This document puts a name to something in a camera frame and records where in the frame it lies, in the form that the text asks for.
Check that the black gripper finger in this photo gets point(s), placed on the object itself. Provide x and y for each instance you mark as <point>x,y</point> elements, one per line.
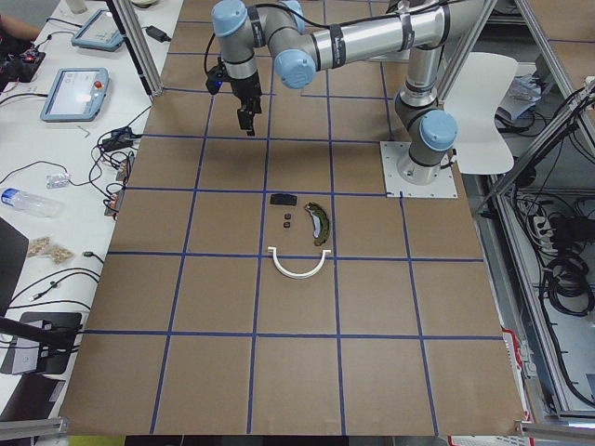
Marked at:
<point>242,118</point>
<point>249,116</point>

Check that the black brake pad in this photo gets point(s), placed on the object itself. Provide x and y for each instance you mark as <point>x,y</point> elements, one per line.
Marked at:
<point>285,199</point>

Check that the black power adapter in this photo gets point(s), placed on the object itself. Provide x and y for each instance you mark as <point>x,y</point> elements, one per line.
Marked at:
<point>157,34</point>

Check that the green brake shoe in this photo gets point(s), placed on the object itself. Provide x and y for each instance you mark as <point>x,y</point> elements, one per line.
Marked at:
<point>320,221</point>

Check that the far teach pendant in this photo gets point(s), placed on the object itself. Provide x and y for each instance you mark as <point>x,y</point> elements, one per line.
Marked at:
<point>99,32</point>

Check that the teach pendant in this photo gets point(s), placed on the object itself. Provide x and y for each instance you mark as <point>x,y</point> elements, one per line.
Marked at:
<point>76,95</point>
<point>99,32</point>

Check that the near teach pendant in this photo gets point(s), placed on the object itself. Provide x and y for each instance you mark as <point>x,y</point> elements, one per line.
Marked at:
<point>76,95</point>

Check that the clear plastic water bottle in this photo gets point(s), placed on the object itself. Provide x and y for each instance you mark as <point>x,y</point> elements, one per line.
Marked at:
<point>28,203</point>

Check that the white plastic chair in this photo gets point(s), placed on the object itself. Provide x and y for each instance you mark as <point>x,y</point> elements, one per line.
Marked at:
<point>473,100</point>

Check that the bag of wooden pieces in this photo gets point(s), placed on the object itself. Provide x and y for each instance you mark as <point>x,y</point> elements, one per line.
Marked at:
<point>44,247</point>

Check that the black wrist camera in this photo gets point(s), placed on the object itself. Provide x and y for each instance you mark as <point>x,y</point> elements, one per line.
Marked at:
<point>215,78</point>

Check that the white curved plastic bracket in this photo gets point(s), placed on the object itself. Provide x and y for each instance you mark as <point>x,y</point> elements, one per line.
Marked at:
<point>298,269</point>

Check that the aluminium frame post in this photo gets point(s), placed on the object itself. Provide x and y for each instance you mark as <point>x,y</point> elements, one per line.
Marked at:
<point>128,25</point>

